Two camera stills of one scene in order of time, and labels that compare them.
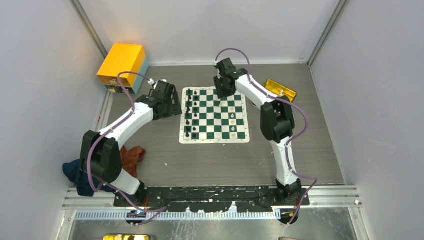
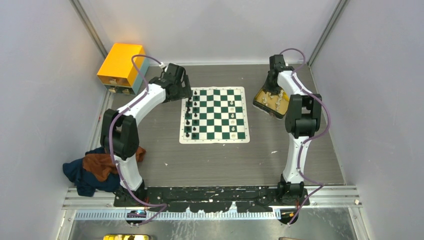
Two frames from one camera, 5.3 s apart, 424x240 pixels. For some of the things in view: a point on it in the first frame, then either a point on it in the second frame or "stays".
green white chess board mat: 206,119 stays
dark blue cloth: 72,169 stays
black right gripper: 221,93 -> 268,88
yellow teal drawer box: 123,57 stays
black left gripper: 175,109 -> 185,92
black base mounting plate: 210,199 stays
